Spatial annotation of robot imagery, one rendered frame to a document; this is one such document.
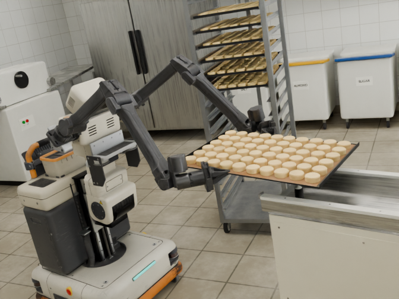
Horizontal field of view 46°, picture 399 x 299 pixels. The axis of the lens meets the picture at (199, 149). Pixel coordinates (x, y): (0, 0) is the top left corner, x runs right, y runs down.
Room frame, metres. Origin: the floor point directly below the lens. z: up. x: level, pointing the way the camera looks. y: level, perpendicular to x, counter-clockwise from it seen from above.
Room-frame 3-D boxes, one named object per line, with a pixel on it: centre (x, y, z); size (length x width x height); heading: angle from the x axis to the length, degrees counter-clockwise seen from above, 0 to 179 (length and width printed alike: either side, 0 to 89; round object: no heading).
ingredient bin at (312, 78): (5.11, -1.31, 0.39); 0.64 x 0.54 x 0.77; 153
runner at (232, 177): (3.16, -0.21, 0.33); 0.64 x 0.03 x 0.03; 159
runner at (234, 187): (3.16, -0.21, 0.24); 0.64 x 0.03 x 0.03; 159
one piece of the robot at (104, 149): (2.27, 0.44, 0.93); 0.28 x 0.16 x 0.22; 141
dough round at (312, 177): (1.43, -0.36, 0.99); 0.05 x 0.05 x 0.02
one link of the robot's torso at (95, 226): (2.40, 0.50, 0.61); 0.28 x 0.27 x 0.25; 141
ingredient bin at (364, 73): (4.80, -1.89, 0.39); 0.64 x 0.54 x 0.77; 151
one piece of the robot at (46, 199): (2.51, 0.74, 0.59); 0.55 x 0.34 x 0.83; 141
